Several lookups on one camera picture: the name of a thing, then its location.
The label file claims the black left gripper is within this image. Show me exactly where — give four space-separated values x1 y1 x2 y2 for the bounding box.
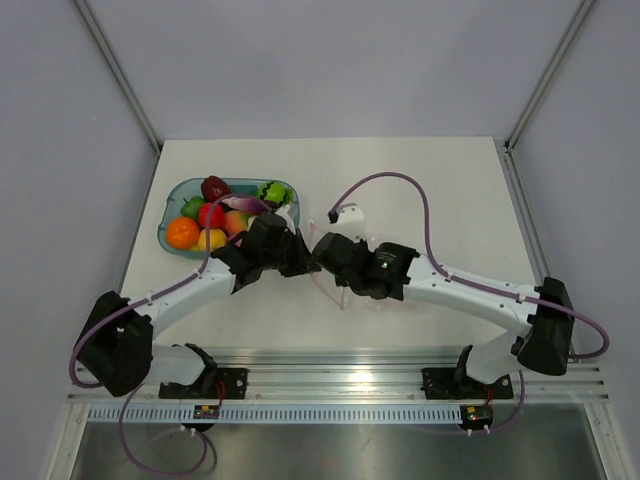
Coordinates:
261 228 322 278

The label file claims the clear zip top bag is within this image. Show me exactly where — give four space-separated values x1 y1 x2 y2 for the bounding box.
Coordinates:
307 217 429 316

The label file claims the green toy melon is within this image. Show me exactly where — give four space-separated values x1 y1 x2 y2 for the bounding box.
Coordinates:
257 180 292 206

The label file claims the red toy tomato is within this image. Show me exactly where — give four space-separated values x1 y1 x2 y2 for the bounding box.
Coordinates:
197 203 225 229

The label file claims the orange toy tangerine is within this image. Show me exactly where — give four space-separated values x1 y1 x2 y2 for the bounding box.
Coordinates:
165 217 200 250

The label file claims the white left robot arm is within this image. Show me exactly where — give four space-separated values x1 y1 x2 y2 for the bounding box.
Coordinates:
69 213 321 398

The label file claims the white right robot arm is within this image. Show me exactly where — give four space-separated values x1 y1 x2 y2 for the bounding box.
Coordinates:
312 233 574 400

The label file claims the teal plastic food tray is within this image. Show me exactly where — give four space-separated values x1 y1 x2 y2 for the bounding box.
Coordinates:
157 176 300 260

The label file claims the peach toy fruit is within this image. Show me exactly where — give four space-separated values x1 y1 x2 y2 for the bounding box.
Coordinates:
223 210 254 238

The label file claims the purple toy onion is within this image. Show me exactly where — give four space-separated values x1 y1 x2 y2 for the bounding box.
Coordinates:
221 196 272 215

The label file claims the yellow toy pepper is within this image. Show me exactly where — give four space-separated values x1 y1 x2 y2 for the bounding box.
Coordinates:
195 229 227 252

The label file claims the dark red toy pepper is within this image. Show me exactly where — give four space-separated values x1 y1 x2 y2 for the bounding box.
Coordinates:
200 175 231 203

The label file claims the green toy bell pepper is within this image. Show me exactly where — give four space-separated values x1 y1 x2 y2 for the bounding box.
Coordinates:
180 196 206 221

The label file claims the right controller board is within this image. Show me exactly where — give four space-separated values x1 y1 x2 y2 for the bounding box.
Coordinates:
459 404 494 432

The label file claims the controller board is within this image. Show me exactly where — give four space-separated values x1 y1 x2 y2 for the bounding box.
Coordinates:
459 404 494 432
193 405 220 420

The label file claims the left controller board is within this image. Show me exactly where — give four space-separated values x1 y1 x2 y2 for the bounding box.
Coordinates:
193 405 220 420

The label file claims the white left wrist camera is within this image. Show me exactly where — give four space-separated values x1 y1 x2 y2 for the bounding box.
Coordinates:
275 203 299 233

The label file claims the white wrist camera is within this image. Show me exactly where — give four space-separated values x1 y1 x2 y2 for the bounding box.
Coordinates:
328 203 366 242
275 203 299 233

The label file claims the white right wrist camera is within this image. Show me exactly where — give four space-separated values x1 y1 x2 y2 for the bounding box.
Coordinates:
328 203 366 242

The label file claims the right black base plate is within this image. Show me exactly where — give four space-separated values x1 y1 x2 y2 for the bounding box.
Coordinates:
421 367 514 401

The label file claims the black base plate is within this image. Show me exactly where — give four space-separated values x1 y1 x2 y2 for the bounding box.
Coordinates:
159 367 249 400
421 367 514 401

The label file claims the aluminium mounting rail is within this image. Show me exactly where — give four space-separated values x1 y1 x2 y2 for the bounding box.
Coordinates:
65 349 610 405

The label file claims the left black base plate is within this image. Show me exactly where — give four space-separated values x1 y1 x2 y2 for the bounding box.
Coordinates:
159 367 249 400

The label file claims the right aluminium frame post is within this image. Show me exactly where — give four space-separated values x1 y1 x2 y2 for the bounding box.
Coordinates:
503 0 599 153

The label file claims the aluminium frame post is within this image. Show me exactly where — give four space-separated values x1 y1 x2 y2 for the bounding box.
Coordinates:
73 0 162 156
503 0 599 153

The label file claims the white slotted cable duct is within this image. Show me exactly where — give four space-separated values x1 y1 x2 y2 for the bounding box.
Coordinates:
88 403 461 425

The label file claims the left aluminium frame post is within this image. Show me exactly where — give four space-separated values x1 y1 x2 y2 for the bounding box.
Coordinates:
73 0 162 156

